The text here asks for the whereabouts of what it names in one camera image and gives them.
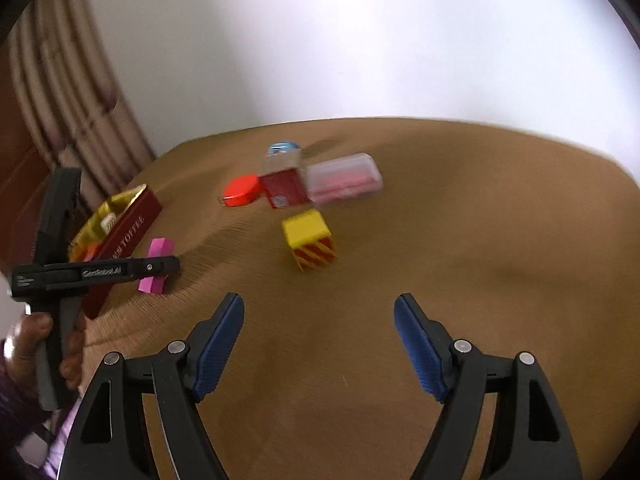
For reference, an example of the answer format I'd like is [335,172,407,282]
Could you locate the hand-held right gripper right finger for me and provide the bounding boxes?
[393,294,583,480]

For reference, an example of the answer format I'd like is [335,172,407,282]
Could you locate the yellow cube red stripes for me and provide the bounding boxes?
[281,209,337,273]

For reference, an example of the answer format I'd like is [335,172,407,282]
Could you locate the beige leaf-print curtain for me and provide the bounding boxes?
[10,0,156,201]

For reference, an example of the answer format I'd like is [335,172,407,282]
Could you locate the person's left hand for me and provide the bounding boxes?
[2,310,87,392]

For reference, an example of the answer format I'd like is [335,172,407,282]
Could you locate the red cardboard box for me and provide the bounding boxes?
[261,150,307,209]

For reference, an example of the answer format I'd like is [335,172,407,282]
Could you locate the red and gold tin box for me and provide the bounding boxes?
[67,184,164,320]

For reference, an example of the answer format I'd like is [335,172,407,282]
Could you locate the light pink cloth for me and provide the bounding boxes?
[42,395,83,480]

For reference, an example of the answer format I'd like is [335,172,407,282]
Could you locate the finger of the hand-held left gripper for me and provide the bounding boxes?
[127,255,182,281]

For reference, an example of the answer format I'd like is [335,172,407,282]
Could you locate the clear pink plastic box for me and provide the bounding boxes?
[304,153,383,204]

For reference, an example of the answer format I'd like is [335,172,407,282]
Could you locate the red round lid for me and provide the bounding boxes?
[221,174,264,208]

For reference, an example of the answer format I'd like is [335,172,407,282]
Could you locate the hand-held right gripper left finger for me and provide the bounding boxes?
[59,292,246,480]

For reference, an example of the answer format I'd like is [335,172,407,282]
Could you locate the person's left forearm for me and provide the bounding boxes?
[0,360,56,466]

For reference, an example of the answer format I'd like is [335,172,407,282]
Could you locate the brown wooden door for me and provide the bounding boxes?
[0,110,61,271]

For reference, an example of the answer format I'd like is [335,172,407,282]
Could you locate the pink rectangular block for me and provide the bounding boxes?
[137,237,175,296]

